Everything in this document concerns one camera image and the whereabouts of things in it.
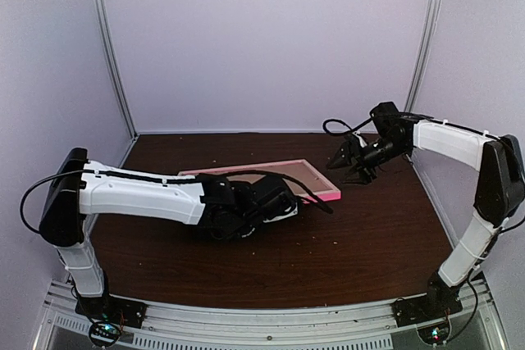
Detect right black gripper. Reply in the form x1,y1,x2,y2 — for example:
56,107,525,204
327,135,409,184

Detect light wooden picture frame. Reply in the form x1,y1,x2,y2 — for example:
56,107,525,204
178,159,341,202

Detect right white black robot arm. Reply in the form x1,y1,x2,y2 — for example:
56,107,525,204
326,111,524,319

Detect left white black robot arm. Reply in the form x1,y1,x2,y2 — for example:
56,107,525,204
38,148,286,320

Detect left round controller board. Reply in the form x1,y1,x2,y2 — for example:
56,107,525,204
88,320,122,348

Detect round controller board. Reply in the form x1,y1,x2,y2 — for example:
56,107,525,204
88,320,122,348
417,321,451,346

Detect right round controller board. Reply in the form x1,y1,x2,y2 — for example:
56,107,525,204
417,321,451,346

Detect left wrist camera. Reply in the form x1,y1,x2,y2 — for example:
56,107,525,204
253,175,299,224

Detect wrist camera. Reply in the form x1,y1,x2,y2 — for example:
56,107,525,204
253,175,299,224
369,102,400,135

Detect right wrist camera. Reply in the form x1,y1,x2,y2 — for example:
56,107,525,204
369,102,400,135

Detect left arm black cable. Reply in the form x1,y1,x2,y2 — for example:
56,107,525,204
20,169,336,240

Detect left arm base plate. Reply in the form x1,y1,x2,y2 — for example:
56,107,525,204
75,294,147,329

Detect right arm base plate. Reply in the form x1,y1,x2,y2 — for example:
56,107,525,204
391,295,463,327

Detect right aluminium corner post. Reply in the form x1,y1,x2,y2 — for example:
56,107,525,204
404,0,442,111

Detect aluminium corner post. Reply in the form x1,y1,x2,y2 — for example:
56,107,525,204
404,0,442,111
93,0,139,139

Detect left aluminium corner post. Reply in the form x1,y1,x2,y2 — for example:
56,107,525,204
93,0,139,139

